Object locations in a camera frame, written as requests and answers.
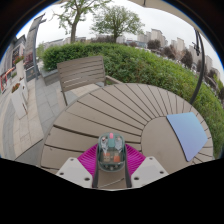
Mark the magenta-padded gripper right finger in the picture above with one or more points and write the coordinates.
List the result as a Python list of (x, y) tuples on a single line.
[(148, 171)]

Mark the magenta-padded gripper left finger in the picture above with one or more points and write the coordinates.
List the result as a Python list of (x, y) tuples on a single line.
[(75, 171)]

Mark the transparent green computer mouse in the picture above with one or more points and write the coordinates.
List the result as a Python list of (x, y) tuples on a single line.
[(111, 155)]

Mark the blue mouse pad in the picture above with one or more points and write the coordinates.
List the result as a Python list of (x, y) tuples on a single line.
[(188, 135)]

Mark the white planter box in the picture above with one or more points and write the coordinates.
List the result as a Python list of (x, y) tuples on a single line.
[(18, 103)]

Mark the brown slatted outdoor chair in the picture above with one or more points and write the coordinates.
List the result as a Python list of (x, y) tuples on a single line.
[(81, 71)]

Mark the green hedge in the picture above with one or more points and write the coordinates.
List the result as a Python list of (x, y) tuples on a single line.
[(146, 65)]

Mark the dark curved metal pole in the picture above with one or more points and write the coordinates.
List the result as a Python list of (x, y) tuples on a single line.
[(201, 70)]

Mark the tall grey sign pillar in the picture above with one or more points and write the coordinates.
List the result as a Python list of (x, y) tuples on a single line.
[(30, 43)]

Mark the distant apartment buildings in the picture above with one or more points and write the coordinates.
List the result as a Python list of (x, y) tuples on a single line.
[(156, 35)]

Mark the bare-trunked leafy tree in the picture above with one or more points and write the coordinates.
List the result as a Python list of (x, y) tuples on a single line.
[(73, 23)]

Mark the round-crowned green tree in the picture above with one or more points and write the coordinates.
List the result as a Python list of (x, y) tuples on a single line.
[(116, 20)]

